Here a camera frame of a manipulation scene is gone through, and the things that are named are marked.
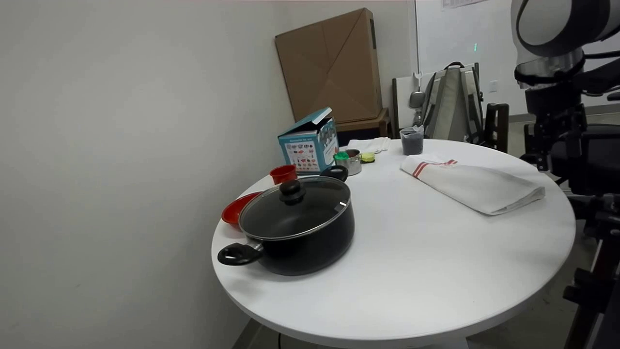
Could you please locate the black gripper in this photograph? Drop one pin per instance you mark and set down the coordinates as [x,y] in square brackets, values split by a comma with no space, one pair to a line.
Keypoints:
[555,108]

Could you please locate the white cloth with red stripes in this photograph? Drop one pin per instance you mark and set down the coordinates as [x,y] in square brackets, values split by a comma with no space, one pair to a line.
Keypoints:
[485,186]

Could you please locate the white folded napkin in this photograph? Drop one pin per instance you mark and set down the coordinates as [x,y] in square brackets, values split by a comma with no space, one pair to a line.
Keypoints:
[371,143]

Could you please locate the yellow green sponge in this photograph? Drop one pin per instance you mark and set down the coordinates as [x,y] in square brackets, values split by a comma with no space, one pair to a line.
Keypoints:
[369,155]

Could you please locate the large brown cardboard box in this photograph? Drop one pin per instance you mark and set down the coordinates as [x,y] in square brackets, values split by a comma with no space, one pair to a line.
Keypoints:
[330,64]

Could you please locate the blue printed cardboard box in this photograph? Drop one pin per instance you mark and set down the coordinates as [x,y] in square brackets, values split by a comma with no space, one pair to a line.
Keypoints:
[311,147]

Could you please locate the black cooking pot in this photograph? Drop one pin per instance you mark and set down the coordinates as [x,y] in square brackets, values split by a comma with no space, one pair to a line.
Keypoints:
[311,248]

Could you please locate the glass pot lid black knob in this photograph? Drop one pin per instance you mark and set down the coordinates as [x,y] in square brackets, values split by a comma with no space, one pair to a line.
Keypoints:
[292,213]

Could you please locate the red plate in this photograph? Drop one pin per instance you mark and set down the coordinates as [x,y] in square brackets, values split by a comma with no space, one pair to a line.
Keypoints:
[233,209]

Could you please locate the black upright post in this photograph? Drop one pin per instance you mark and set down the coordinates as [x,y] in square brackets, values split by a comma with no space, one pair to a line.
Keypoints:
[497,126]

